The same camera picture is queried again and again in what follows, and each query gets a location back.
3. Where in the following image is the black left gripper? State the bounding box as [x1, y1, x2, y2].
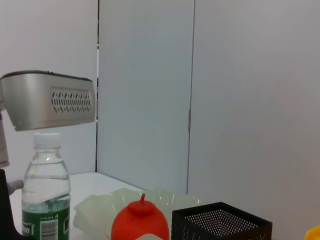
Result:
[0, 168, 26, 240]

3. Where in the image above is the clear green-label water bottle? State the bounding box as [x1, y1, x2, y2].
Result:
[21, 131, 72, 240]

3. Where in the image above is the orange fruit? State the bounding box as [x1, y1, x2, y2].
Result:
[111, 193, 171, 240]

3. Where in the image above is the green glass fruit plate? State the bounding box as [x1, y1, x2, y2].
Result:
[73, 187, 201, 240]

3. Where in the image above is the black mesh pen holder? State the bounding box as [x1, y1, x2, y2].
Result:
[171, 201, 273, 240]

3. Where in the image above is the yellow plastic bin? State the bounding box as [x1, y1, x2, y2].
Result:
[304, 224, 320, 240]

